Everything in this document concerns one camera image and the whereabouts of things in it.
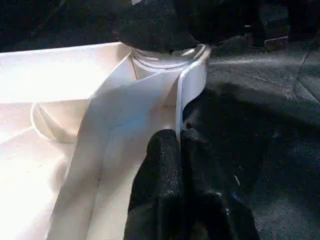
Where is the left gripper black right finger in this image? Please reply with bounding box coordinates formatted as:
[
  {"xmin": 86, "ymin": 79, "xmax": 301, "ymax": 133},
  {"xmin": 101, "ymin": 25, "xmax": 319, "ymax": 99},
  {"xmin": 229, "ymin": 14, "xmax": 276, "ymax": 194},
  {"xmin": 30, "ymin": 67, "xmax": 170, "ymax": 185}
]
[{"xmin": 179, "ymin": 127, "xmax": 261, "ymax": 240}]

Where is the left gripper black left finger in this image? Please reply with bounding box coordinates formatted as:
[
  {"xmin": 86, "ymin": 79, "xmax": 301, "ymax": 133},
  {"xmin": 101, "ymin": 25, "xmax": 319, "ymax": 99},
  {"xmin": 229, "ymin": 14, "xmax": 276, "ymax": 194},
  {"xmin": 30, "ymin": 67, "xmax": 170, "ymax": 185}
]
[{"xmin": 123, "ymin": 128, "xmax": 185, "ymax": 240}]

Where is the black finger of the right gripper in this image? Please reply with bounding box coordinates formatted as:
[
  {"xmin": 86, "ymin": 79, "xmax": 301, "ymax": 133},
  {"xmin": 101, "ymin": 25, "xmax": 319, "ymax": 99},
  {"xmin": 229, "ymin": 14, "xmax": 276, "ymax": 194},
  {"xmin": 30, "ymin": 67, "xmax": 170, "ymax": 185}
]
[{"xmin": 111, "ymin": 0, "xmax": 201, "ymax": 55}]

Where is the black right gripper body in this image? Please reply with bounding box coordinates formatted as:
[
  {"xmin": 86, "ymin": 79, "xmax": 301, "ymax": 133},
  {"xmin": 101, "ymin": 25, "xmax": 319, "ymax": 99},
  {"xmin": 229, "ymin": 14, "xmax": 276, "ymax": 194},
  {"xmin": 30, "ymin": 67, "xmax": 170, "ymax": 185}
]
[{"xmin": 177, "ymin": 0, "xmax": 266, "ymax": 48}]

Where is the white plastic table leg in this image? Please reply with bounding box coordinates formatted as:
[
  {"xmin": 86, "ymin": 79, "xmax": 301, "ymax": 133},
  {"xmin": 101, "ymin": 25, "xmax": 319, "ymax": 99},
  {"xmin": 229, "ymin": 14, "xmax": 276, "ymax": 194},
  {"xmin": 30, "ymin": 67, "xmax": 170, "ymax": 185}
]
[{"xmin": 129, "ymin": 43, "xmax": 212, "ymax": 74}]

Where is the white plastic table top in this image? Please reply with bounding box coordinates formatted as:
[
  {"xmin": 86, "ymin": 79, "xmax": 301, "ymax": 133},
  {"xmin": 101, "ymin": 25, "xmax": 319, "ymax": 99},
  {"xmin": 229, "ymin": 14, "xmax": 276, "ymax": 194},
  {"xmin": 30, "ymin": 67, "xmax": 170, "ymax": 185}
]
[{"xmin": 0, "ymin": 41, "xmax": 209, "ymax": 240}]

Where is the black mat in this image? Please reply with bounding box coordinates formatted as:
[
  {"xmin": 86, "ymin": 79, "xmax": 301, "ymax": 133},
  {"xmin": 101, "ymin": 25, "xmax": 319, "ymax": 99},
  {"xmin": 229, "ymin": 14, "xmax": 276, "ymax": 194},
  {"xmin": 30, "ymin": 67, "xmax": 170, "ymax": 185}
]
[{"xmin": 0, "ymin": 0, "xmax": 320, "ymax": 240}]

